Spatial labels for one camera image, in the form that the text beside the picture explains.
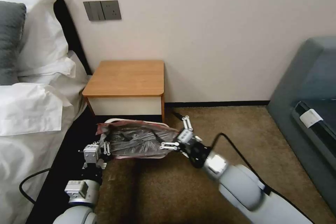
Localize wooden bedside table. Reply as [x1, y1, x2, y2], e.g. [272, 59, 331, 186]
[82, 60, 166, 125]

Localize black baseboard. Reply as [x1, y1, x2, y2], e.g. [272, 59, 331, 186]
[164, 100, 271, 108]

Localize black headboard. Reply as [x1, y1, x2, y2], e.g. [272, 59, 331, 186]
[53, 0, 93, 75]

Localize grey wall socket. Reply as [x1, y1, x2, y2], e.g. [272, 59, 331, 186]
[100, 0, 122, 21]

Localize small white pillow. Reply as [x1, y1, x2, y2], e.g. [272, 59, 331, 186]
[0, 82, 75, 137]

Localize grey pillow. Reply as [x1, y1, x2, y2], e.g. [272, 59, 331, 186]
[0, 1, 27, 86]

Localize translucent reddish garbage bag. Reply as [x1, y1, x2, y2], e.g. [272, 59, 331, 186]
[96, 120, 181, 159]

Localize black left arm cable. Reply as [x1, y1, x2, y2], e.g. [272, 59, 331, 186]
[19, 167, 53, 205]

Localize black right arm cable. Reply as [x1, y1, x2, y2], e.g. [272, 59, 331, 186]
[209, 132, 273, 196]

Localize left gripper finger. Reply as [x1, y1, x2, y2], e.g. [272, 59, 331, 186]
[78, 142, 100, 154]
[99, 141, 115, 162]

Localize white bed sheet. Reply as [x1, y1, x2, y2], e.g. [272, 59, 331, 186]
[0, 50, 91, 224]

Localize grey-green sofa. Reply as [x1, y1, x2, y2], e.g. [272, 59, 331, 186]
[266, 36, 336, 207]

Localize large white pillow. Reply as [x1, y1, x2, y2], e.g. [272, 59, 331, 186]
[0, 0, 77, 78]

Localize white paper label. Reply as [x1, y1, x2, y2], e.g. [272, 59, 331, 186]
[300, 108, 323, 128]

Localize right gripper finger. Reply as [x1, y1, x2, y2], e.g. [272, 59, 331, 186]
[171, 111, 194, 132]
[154, 134, 180, 152]

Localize black bed base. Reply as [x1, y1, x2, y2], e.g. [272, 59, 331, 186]
[19, 113, 107, 224]

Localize grey wall switch panel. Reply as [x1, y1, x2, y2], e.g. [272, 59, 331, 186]
[83, 1, 105, 22]

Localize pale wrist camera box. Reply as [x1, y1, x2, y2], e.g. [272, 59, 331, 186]
[83, 144, 101, 166]
[177, 128, 194, 144]

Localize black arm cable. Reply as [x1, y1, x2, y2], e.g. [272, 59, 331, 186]
[19, 167, 53, 205]
[209, 132, 273, 196]

